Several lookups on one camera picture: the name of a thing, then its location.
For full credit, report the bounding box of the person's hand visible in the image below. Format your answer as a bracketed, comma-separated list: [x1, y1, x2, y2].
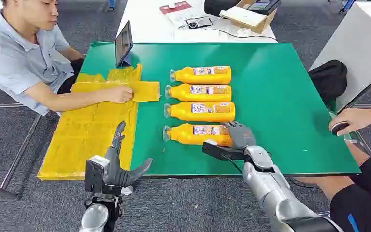
[328, 108, 371, 131]
[103, 86, 134, 104]

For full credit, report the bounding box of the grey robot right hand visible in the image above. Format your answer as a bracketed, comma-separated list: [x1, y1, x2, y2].
[220, 121, 257, 151]

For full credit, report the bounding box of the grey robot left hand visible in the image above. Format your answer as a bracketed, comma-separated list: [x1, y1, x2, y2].
[103, 120, 153, 188]

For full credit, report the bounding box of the black computer mouse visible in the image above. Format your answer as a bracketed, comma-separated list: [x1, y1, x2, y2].
[330, 121, 350, 136]

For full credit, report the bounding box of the orange drink bottle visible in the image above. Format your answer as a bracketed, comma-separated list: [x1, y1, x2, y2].
[163, 101, 236, 123]
[169, 65, 232, 85]
[165, 83, 232, 102]
[162, 123, 234, 147]

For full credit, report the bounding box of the yellow sheet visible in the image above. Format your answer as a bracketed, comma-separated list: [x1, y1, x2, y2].
[36, 64, 161, 182]

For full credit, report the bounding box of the black backpack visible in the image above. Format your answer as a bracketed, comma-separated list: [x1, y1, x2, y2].
[307, 59, 348, 103]

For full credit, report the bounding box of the green table mat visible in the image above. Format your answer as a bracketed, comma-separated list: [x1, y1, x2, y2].
[78, 42, 361, 177]

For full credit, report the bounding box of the black tablet with blue stand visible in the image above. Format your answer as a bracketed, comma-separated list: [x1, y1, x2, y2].
[115, 20, 134, 68]

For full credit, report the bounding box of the white board panel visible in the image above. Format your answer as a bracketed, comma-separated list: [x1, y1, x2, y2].
[308, 1, 371, 113]

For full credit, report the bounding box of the white table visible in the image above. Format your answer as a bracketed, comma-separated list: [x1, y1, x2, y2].
[116, 0, 278, 44]

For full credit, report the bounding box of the person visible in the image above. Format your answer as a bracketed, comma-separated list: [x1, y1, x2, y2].
[296, 106, 371, 232]
[0, 0, 134, 116]

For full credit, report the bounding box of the white paper sheet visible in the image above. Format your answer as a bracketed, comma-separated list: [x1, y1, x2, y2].
[166, 6, 205, 28]

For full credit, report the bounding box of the red booklet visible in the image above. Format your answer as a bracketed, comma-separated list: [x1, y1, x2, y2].
[159, 0, 193, 15]

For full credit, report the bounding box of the small black device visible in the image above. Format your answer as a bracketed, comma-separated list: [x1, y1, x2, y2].
[185, 16, 213, 30]

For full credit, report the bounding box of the cardboard box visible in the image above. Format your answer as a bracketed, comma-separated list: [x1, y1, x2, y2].
[219, 0, 277, 34]

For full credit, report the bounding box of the black bag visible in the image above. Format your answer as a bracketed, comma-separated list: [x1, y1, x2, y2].
[204, 0, 241, 17]

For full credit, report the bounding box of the black payment terminal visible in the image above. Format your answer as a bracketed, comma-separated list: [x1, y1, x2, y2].
[247, 0, 282, 16]

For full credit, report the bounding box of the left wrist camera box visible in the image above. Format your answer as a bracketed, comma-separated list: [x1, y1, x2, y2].
[84, 155, 111, 194]

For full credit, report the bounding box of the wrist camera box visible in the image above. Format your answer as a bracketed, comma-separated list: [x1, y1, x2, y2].
[202, 140, 247, 162]
[84, 155, 111, 194]

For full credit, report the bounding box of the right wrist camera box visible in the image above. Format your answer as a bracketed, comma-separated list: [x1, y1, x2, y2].
[202, 140, 247, 162]

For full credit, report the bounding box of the metal table frame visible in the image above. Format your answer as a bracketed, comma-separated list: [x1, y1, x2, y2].
[0, 104, 42, 201]

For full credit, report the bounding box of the black cable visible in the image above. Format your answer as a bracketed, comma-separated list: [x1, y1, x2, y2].
[204, 28, 278, 42]

